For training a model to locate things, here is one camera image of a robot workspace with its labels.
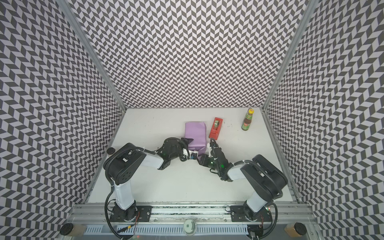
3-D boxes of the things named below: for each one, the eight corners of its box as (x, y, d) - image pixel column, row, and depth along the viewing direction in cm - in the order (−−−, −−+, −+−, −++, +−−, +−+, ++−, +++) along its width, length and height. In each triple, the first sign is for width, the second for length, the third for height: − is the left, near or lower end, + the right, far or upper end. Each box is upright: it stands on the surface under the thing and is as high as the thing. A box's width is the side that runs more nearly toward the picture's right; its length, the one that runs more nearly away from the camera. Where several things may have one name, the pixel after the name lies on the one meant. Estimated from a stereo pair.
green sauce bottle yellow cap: (241, 130, 106) (248, 113, 92) (240, 125, 109) (246, 108, 95) (247, 130, 106) (254, 113, 92) (246, 125, 109) (253, 108, 95)
